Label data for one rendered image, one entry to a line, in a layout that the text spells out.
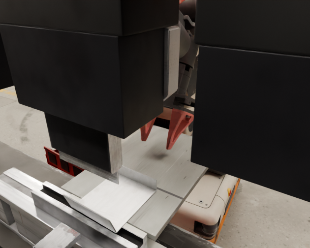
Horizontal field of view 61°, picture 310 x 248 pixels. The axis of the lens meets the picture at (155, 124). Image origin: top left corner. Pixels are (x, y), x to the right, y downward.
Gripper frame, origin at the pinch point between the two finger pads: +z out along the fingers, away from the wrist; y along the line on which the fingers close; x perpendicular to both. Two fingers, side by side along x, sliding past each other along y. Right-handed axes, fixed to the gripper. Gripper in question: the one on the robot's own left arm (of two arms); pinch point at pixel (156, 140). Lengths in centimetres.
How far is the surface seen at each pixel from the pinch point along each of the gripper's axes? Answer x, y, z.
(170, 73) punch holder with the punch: -22.3, 10.5, -8.7
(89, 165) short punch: -18.7, 1.2, 3.5
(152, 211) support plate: -9.7, 7.2, 8.8
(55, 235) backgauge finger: -18.9, -0.9, 13.5
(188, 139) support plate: 8.6, 2.9, -1.4
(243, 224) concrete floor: 129, 9, 46
